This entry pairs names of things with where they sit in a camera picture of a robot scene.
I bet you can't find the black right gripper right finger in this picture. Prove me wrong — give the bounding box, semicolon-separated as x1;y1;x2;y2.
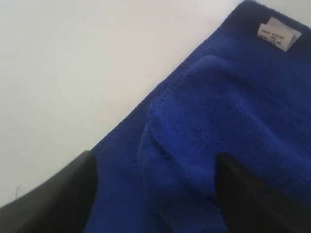
215;152;311;233

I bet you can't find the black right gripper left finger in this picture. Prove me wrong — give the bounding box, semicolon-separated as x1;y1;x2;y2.
0;151;97;233

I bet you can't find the blue microfibre towel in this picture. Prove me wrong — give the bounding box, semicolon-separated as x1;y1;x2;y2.
85;0;311;233

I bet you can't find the white towel care label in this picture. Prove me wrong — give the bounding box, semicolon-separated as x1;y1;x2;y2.
257;17;302;52

